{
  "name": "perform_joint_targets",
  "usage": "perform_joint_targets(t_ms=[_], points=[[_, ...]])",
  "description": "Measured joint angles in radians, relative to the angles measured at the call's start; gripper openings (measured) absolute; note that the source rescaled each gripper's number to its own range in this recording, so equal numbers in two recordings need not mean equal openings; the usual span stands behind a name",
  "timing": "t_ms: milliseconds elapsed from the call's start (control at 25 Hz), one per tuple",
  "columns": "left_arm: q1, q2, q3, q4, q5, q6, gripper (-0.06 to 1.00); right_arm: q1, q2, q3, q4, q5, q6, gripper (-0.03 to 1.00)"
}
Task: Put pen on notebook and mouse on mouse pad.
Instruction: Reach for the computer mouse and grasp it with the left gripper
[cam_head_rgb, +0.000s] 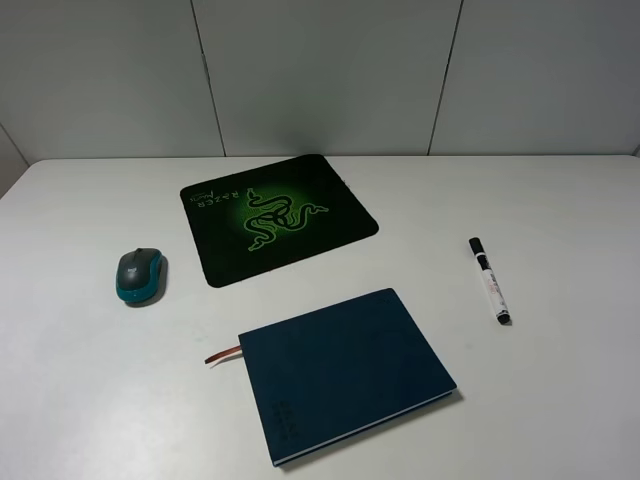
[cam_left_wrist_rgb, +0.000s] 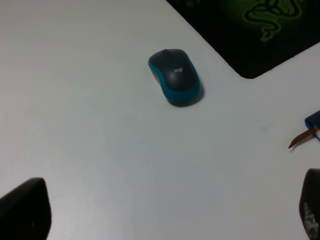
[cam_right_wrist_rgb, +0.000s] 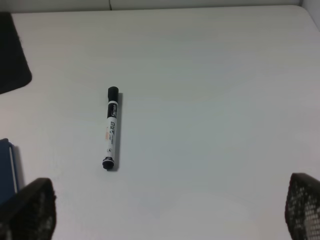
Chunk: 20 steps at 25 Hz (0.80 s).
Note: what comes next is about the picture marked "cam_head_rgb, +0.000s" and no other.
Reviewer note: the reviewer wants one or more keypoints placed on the brown ribbon bookmark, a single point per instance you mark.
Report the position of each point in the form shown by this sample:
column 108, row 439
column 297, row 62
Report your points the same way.
column 223, row 354

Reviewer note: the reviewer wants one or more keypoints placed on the dark blue notebook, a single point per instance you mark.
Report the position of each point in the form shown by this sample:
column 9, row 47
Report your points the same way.
column 329, row 374

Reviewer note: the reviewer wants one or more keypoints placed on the black green snake mouse pad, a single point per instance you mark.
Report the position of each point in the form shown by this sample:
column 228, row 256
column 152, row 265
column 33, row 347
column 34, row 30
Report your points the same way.
column 252, row 222

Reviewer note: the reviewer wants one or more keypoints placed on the teal grey computer mouse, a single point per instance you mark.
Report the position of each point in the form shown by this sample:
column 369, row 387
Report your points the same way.
column 138, row 275

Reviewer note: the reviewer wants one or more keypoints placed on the black white marker pen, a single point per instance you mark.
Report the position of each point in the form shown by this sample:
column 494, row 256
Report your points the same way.
column 495, row 295

